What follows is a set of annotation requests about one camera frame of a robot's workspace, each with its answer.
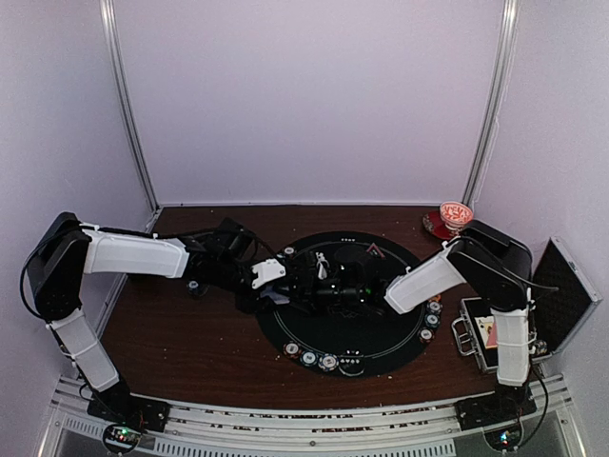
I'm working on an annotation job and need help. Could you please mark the green blue poker chip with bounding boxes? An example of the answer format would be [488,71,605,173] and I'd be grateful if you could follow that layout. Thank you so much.
[424,313,441,328]
[300,350,318,367]

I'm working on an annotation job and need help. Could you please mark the white blue poker chip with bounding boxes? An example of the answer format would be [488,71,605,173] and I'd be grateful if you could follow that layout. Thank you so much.
[318,353,339,372]
[427,301,442,314]

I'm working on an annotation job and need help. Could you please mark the red black triangular all-in marker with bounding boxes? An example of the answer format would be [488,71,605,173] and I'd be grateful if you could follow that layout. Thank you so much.
[366,243,385,259]

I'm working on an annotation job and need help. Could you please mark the clear round dealer button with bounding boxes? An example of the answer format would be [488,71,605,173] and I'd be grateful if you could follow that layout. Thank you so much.
[338,350,365,377]

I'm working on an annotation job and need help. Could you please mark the blue-backed playing card deck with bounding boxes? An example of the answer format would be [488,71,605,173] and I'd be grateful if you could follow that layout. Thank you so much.
[261,288,290,306]

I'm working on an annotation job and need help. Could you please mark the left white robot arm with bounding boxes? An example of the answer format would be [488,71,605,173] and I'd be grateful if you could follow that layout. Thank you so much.
[20,211,259,423]

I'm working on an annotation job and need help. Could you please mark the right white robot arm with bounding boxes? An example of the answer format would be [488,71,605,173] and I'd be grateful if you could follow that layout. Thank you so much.
[261,222,531,421]

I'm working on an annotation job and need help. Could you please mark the round black poker mat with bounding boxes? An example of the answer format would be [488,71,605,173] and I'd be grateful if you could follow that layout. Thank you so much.
[257,231,440,377]

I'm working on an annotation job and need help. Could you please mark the red floral saucer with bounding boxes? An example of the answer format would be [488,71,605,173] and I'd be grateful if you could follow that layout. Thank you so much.
[422,210,460,240]

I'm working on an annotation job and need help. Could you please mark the red white patterned tea bowl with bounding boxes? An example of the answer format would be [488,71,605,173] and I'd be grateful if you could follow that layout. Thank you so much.
[440,201,474,231]

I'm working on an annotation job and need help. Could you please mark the red card deck in case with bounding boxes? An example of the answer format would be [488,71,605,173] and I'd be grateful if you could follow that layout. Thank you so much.
[475,315,498,349]

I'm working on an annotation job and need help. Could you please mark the poker chips in case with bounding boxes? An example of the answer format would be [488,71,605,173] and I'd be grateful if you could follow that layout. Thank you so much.
[529,339,548,358]

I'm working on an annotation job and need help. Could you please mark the aluminium poker chip case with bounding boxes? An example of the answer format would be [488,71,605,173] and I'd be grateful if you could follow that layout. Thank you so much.
[451,236,602,373]

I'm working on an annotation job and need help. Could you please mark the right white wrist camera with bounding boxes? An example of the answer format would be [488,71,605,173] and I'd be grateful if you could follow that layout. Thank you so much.
[315,251,330,280]

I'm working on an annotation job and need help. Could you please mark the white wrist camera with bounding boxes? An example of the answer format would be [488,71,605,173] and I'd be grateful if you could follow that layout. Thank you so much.
[250,258,285,289]
[315,251,330,280]

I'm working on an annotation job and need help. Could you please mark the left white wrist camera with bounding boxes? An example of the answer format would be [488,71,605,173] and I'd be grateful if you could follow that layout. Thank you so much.
[250,258,285,289]

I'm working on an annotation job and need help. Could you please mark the left aluminium frame post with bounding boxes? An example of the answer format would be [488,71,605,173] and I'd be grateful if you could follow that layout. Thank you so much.
[99,0,161,218]

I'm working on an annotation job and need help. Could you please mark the aluminium frame post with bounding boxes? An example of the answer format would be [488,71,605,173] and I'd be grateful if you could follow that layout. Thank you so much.
[99,0,161,218]
[462,0,521,209]

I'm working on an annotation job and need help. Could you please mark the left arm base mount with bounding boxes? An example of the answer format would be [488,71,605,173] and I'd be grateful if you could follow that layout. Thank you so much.
[87,386,170,455]

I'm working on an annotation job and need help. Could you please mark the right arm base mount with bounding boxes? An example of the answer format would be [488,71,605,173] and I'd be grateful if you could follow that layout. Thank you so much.
[455,392,537,452]

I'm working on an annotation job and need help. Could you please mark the front aluminium rail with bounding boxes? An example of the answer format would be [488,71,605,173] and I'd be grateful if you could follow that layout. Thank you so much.
[34,376,593,456]

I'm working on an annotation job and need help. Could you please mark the right aluminium frame post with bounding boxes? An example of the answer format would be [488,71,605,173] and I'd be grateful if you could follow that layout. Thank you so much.
[462,0,521,209]

